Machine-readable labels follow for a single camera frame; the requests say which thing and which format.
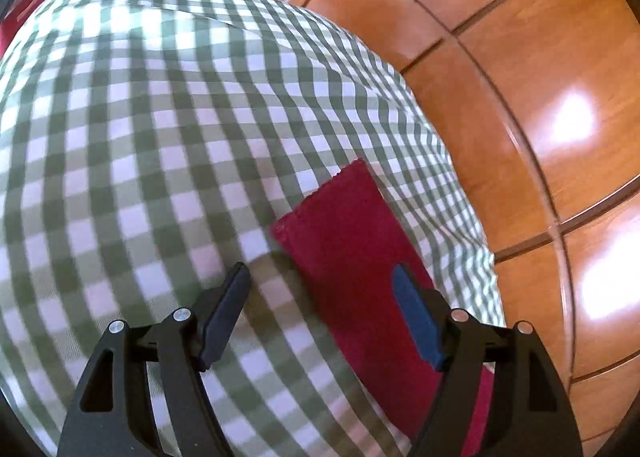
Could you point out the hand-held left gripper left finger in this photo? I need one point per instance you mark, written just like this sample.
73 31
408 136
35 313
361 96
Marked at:
226 307

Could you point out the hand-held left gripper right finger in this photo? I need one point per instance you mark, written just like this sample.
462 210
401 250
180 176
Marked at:
417 317

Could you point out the dark red small cloth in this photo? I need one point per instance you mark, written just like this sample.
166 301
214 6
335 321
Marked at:
350 247

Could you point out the green white checked bed sheet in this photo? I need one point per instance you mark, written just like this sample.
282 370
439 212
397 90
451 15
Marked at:
150 137

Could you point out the wooden panelled headboard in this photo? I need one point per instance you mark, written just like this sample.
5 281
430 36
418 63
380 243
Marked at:
525 62

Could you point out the red box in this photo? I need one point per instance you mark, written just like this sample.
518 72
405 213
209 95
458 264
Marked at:
20 12

